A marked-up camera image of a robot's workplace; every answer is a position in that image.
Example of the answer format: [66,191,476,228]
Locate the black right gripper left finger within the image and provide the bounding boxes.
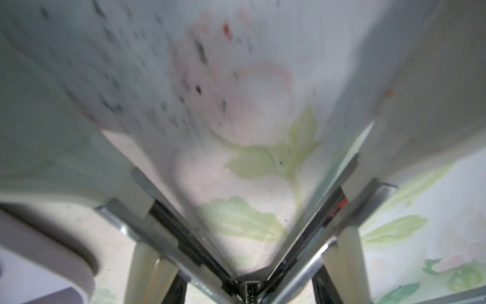
[162,275,188,304]

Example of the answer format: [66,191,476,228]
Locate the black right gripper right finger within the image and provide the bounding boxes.
[312,266,343,304]

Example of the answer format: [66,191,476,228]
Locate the metal food tongs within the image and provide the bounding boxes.
[0,0,486,304]

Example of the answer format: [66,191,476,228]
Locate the purple plastic tray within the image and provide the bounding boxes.
[1,211,95,303]

